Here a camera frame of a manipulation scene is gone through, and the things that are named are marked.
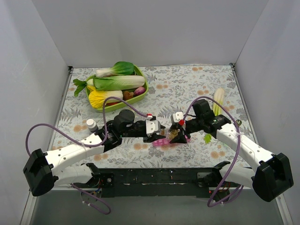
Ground bok choy toy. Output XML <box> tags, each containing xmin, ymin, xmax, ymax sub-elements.
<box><xmin>96</xmin><ymin>61</ymin><xmax>134</xmax><ymax>78</ymax></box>

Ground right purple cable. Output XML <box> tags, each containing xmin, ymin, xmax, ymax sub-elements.
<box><xmin>182</xmin><ymin>96</ymin><xmax>244</xmax><ymax>208</ymax></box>

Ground purple onion toy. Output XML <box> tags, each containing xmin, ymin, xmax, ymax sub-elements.
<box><xmin>134</xmin><ymin>87</ymin><xmax>146</xmax><ymax>97</ymax></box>

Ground pink weekly pill organizer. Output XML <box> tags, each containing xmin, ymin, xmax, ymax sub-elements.
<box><xmin>152</xmin><ymin>136</ymin><xmax>190</xmax><ymax>147</ymax></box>

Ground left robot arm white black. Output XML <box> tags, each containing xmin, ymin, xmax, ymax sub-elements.
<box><xmin>23</xmin><ymin>110</ymin><xmax>165</xmax><ymax>196</ymax></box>

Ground red pepper toy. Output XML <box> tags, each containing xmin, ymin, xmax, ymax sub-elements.
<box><xmin>106</xmin><ymin>102</ymin><xmax>119</xmax><ymax>106</ymax></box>

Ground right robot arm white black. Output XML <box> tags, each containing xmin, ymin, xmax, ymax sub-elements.
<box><xmin>170</xmin><ymin>99</ymin><xmax>294</xmax><ymax>202</ymax></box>

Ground green plastic tray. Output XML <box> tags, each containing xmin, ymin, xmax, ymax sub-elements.
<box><xmin>74</xmin><ymin>61</ymin><xmax>149</xmax><ymax>112</ymax></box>

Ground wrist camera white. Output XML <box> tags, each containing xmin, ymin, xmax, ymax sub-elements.
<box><xmin>145</xmin><ymin>120</ymin><xmax>161</xmax><ymax>136</ymax></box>
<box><xmin>171</xmin><ymin>112</ymin><xmax>184</xmax><ymax>125</ymax></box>

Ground brown mushroom toy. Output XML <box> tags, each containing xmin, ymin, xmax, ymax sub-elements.
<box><xmin>123</xmin><ymin>91</ymin><xmax>134</xmax><ymax>101</ymax></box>

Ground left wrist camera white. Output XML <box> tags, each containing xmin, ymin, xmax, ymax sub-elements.
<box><xmin>145</xmin><ymin>120</ymin><xmax>161</xmax><ymax>136</ymax></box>

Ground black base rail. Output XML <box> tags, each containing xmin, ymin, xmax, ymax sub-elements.
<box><xmin>72</xmin><ymin>167</ymin><xmax>242</xmax><ymax>199</ymax></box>

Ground clear pill bottle yellow capsules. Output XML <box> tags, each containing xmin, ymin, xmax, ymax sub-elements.
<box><xmin>165</xmin><ymin>129</ymin><xmax>179</xmax><ymax>141</ymax></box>

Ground purple cable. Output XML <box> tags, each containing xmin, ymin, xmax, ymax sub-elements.
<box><xmin>25</xmin><ymin>97</ymin><xmax>153</xmax><ymax>215</ymax></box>
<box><xmin>182</xmin><ymin>96</ymin><xmax>244</xmax><ymax>208</ymax></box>

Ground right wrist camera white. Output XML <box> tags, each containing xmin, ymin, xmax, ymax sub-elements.
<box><xmin>171</xmin><ymin>112</ymin><xmax>184</xmax><ymax>125</ymax></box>

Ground white radish with leaves toy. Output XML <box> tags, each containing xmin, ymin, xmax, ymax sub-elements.
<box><xmin>73</xmin><ymin>79</ymin><xmax>94</xmax><ymax>97</ymax></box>

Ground long green napa cabbage toy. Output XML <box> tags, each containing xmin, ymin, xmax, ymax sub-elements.
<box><xmin>93</xmin><ymin>75</ymin><xmax>145</xmax><ymax>90</ymax></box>

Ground yellow cabbage toy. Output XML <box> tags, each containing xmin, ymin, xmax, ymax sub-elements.
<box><xmin>88</xmin><ymin>90</ymin><xmax>123</xmax><ymax>109</ymax></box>

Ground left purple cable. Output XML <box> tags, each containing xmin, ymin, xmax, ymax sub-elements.
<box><xmin>25</xmin><ymin>97</ymin><xmax>153</xmax><ymax>215</ymax></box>

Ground green round jar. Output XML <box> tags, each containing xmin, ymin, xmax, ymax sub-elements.
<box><xmin>236</xmin><ymin>120</ymin><xmax>242</xmax><ymax>127</ymax></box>

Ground green celery stalk toy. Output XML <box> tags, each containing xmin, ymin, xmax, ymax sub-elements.
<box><xmin>204</xmin><ymin>88</ymin><xmax>225</xmax><ymax>144</ymax></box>

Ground small white cap blue bottle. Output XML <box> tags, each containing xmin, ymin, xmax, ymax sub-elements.
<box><xmin>86</xmin><ymin>119</ymin><xmax>98</xmax><ymax>133</ymax></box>

